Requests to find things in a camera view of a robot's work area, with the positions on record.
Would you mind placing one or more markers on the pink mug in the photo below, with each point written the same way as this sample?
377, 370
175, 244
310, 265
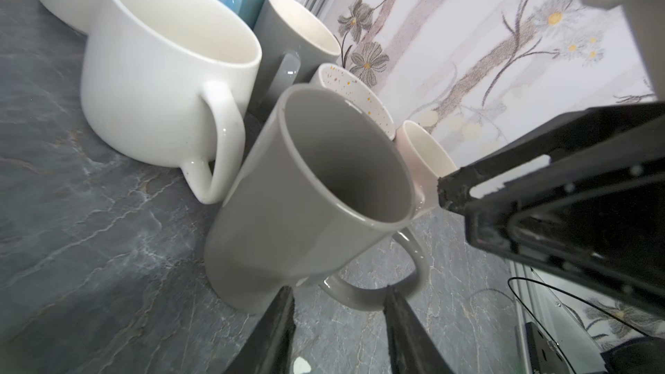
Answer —
426, 160

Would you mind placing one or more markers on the cream speckled mug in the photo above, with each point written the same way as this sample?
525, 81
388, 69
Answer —
346, 84

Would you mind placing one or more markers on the tall grey mug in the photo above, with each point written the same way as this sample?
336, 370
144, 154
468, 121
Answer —
321, 185

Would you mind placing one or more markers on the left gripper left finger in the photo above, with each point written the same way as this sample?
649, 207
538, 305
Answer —
269, 348

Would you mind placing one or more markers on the small grey mug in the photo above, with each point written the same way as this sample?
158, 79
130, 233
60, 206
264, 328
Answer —
294, 43

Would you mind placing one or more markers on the small cream white mug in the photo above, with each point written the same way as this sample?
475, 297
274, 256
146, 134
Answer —
168, 82

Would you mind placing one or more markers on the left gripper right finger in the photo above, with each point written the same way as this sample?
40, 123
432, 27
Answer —
411, 349

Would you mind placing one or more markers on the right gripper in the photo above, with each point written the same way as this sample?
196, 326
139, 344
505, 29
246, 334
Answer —
584, 193

